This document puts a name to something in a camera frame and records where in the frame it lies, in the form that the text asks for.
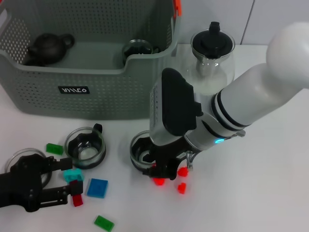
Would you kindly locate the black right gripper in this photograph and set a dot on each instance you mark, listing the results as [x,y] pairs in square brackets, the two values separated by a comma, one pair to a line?
[169,154]

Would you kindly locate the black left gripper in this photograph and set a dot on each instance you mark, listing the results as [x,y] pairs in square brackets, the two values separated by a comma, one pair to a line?
[26,178]

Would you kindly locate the teal brick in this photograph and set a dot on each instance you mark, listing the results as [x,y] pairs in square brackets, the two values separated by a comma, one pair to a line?
[73,174]

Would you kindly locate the dark red long brick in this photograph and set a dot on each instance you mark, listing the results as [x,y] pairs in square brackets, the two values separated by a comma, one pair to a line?
[77,201]

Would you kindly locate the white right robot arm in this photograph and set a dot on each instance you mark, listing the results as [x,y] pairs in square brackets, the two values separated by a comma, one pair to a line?
[253,96]

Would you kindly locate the grey-green perforated storage bin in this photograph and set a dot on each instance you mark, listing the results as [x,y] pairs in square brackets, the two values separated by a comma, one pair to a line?
[108,96]

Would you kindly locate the large red sloped brick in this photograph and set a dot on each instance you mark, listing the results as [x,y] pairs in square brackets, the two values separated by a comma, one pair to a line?
[159,181]

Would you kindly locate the small red brick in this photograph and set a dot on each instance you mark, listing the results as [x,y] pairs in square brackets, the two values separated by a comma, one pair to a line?
[182,171]
[181,188]

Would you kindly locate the green flat brick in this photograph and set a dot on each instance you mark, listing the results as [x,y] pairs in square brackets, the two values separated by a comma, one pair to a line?
[104,222]
[54,148]

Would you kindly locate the blue square brick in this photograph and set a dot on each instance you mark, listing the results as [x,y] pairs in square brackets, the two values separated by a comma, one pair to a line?
[97,188]

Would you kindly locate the steel teapot infuser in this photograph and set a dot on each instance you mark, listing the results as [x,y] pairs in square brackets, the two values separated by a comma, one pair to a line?
[205,67]

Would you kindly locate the clear glass teapot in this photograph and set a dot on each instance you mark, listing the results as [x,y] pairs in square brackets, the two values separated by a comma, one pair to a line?
[224,70]

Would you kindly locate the dark clay teapot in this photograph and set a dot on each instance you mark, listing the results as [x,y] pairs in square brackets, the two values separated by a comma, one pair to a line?
[49,47]

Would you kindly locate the black glass teapot lid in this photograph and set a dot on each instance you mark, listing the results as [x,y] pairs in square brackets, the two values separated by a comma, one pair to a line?
[212,42]

